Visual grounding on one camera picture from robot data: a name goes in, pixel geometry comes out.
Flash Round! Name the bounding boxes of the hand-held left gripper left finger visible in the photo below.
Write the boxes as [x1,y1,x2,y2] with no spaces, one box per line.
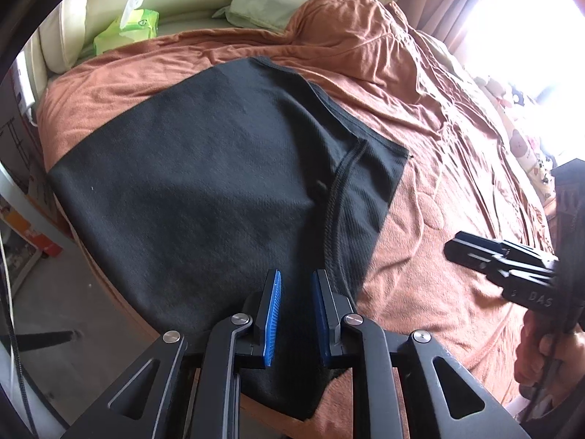
[59,269,283,439]

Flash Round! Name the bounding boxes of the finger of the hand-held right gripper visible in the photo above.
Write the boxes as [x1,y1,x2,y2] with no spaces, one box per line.
[443,241,509,287]
[452,231,518,258]

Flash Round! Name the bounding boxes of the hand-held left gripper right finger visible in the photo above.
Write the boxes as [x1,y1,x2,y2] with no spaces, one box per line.
[312,270,531,439]

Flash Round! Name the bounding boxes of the black ribbed shirt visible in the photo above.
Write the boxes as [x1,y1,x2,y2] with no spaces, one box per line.
[47,56,409,421]

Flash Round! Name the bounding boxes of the stack of folded dark clothes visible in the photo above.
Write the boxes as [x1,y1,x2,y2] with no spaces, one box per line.
[551,159,585,266]

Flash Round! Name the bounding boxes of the person's right hand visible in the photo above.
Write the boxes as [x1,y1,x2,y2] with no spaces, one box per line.
[514,311,585,403]

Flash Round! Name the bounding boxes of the bear print window cushion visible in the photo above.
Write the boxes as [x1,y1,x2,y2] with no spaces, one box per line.
[498,105,559,202]

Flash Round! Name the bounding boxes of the brown blanket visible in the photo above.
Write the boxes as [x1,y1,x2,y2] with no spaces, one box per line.
[35,0,561,439]

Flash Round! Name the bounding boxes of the pale green quilt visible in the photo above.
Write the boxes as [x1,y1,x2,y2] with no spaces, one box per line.
[430,37,468,75]

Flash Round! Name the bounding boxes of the pink curtain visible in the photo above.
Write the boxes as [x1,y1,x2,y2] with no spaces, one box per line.
[397,0,485,56]

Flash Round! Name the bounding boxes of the pale green pillow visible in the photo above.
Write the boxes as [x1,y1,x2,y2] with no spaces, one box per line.
[212,0,328,33]

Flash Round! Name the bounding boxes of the green tissue pack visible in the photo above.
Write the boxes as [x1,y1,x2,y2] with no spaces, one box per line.
[94,0,161,56]

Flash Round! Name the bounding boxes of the white power strip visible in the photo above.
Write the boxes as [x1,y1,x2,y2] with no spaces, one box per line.
[14,52,39,124]

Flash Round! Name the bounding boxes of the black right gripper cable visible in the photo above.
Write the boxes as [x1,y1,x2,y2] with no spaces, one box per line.
[521,329,577,424]

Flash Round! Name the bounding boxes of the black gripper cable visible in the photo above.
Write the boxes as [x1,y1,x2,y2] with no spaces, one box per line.
[521,329,577,424]
[0,238,35,426]

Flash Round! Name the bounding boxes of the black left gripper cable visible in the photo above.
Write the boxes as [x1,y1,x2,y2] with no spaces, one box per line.
[0,238,35,426]

